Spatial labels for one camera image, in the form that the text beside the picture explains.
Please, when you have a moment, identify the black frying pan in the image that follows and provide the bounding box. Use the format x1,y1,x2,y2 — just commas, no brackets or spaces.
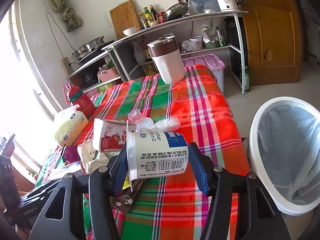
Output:
164,2,188,22

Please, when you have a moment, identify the pink plastic basket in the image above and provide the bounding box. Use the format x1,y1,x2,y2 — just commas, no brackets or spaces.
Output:
97,67,119,82

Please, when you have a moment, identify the dark soy sauce bottle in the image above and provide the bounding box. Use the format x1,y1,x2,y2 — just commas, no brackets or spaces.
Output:
150,5,158,21

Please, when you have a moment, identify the white paper bag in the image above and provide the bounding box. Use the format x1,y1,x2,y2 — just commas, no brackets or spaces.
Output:
77,139,111,174

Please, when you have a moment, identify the white trash bin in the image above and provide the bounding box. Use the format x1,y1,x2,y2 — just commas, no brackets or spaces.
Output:
249,96,319,216

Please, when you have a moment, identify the steel steamer pot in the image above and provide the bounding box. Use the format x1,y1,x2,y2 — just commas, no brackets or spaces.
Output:
73,36,105,57

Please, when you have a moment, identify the brown coffee sachet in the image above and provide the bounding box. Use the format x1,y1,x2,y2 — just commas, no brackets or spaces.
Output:
112,176,144,214

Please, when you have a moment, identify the clear plastic bag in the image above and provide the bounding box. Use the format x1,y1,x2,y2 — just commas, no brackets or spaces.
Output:
140,117,181,132

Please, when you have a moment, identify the white ceramic bowl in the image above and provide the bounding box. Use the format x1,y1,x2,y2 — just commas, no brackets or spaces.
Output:
123,26,137,36

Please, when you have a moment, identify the green cap sauce bottle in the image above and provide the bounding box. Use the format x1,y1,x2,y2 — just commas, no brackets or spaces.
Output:
144,7,154,26

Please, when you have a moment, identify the green glass bottle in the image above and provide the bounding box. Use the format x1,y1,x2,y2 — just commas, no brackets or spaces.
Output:
244,66,251,91

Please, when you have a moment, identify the red antler water bottle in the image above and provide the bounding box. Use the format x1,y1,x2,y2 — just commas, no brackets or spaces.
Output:
62,82,96,119

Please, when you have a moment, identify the yellow tissue pack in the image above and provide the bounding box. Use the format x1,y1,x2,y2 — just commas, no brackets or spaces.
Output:
53,105,88,147

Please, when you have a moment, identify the white power strip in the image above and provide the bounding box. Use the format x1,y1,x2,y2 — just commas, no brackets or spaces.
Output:
61,57,73,76

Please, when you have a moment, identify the hanging green cloth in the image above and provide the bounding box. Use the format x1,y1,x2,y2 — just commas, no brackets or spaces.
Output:
49,0,82,32

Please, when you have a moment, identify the purple lid storage box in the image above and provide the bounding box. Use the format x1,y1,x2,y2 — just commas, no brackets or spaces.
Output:
182,54,225,92

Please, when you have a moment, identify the wooden cutting board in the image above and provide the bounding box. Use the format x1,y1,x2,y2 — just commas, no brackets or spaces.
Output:
110,0,141,39

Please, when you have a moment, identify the wooden door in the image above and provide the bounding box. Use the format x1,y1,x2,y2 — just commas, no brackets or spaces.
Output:
241,0,302,86

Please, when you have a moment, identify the plaid tablecloth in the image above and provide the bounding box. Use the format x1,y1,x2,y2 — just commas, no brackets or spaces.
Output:
35,64,251,240

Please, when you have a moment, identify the strawberry milk carton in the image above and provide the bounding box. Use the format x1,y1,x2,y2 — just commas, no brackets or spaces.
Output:
92,118,127,152

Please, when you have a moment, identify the clear plastic container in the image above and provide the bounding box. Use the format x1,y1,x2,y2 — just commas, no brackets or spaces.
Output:
188,0,221,16

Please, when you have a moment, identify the white metal shelf rack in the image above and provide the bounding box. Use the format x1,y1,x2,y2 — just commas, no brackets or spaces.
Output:
68,11,246,85

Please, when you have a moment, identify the purple snack wrapper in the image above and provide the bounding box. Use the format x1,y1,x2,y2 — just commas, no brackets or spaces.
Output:
61,145,80,163

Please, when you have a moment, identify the white brown lidded mug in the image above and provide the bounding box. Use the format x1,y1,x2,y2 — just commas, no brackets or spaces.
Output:
147,34,185,85

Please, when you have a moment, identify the white yogurt cup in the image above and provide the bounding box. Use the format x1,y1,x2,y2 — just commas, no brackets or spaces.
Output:
126,123,189,187

